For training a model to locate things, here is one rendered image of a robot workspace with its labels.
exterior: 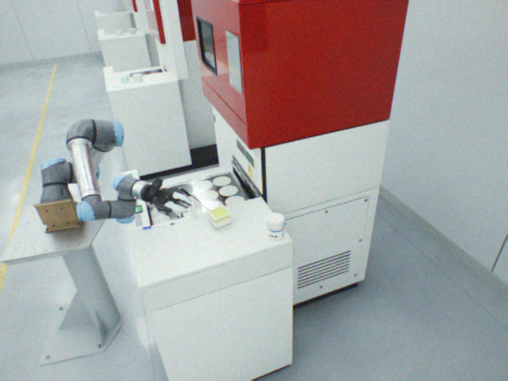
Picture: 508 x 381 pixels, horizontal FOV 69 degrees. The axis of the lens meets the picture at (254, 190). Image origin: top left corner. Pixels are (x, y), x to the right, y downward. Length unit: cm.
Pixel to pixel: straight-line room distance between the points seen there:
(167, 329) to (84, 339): 108
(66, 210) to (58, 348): 97
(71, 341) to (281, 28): 214
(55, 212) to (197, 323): 90
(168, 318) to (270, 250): 49
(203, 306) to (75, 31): 849
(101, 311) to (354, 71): 193
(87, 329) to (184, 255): 131
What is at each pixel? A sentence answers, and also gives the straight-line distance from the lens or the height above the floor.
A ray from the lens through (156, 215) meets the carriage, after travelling 191.
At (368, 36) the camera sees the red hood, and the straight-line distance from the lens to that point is 175.
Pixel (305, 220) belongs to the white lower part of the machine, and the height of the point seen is 74.
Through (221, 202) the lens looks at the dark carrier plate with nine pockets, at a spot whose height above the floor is 90.
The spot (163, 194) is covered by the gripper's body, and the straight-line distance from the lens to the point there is 144.
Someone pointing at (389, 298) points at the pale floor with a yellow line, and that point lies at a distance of 268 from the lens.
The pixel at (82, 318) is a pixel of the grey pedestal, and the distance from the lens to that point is 269.
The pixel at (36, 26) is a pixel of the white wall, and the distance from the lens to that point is 965.
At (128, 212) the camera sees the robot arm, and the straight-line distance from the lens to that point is 157.
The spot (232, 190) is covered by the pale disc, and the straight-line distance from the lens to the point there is 196.
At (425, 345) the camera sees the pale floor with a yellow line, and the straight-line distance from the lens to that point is 252.
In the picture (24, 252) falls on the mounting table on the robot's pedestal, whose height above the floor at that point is 82.
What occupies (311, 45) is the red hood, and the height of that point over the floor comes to 163.
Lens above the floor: 198
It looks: 34 degrees down
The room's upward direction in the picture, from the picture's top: 4 degrees counter-clockwise
